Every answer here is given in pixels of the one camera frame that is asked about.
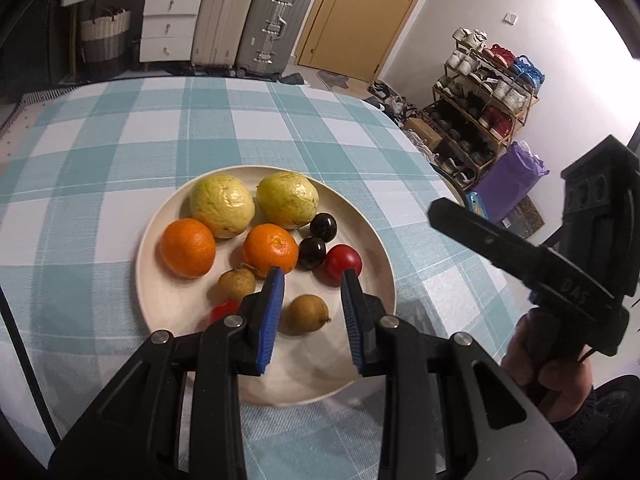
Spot beige suitcase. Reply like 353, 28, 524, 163
191, 0, 262, 68

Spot yellow guava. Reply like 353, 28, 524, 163
256, 171, 320, 231
189, 175, 256, 239

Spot silver suitcase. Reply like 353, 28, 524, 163
236, 0, 315, 80

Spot person's right hand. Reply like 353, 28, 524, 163
501, 312, 596, 421

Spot white woven rug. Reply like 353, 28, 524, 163
0, 87, 76, 136

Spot grey floor mat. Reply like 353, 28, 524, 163
317, 70, 351, 91

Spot white desk with drawers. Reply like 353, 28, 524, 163
61, 0, 206, 66

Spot wooden shoe rack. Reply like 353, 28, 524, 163
422, 27, 543, 191

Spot woven laundry basket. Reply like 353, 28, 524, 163
80, 6, 132, 68

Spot teal checked tablecloth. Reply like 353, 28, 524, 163
0, 76, 526, 480

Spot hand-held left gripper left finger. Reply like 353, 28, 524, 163
47, 267, 286, 480

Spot brown longan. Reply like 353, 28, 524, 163
278, 294, 331, 335
216, 266, 257, 303

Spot red tomato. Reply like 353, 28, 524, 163
324, 244, 363, 286
207, 299, 241, 328

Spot pile of shoes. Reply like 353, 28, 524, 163
367, 80, 426, 126

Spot orange tangerine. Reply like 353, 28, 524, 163
160, 217, 217, 279
243, 223, 300, 278

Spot person's right forearm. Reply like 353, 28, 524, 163
550, 375, 640, 480

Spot dark purple plum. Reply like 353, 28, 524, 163
309, 212, 338, 241
298, 236, 327, 271

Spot wooden door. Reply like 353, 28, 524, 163
295, 0, 441, 83

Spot purple bag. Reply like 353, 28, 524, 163
472, 141, 550, 223

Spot brown cardboard box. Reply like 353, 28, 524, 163
402, 117, 443, 148

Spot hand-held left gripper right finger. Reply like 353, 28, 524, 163
340, 268, 573, 480

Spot cream round plate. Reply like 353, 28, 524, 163
135, 166, 397, 405

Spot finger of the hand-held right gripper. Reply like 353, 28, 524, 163
428, 197, 546, 286

